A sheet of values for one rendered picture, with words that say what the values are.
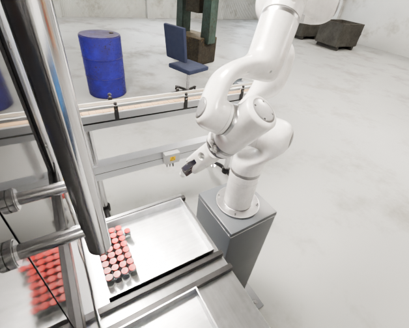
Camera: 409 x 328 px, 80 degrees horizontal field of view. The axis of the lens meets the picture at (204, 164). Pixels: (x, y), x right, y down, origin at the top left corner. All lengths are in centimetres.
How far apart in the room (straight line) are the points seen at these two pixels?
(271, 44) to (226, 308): 70
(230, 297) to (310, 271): 132
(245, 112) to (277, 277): 158
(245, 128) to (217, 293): 52
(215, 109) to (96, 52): 339
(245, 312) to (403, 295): 169
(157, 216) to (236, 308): 42
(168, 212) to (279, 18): 73
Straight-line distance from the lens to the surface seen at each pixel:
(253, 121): 51
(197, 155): 63
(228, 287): 85
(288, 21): 63
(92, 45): 382
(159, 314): 81
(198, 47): 563
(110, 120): 158
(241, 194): 98
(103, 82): 395
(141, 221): 97
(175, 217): 98
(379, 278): 236
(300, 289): 199
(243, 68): 54
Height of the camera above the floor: 164
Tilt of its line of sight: 38 degrees down
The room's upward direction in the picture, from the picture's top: 7 degrees clockwise
